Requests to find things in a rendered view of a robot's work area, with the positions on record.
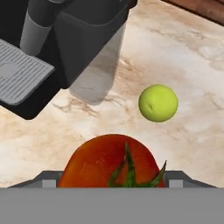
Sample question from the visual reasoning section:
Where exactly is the green pear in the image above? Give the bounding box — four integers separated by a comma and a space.
138, 83, 179, 123

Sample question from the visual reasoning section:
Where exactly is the black coffee machine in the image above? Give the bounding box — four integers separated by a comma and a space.
0, 0, 138, 121

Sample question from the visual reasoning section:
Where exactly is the red tomato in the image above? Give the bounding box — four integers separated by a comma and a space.
57, 133, 166, 188

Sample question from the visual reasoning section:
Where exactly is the brown wooden cabinet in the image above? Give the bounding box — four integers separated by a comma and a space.
161, 0, 224, 26

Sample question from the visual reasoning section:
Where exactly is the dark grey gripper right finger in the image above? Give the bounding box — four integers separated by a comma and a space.
163, 170, 217, 189

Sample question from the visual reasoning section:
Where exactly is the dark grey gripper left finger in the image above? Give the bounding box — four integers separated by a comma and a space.
8, 170, 64, 189

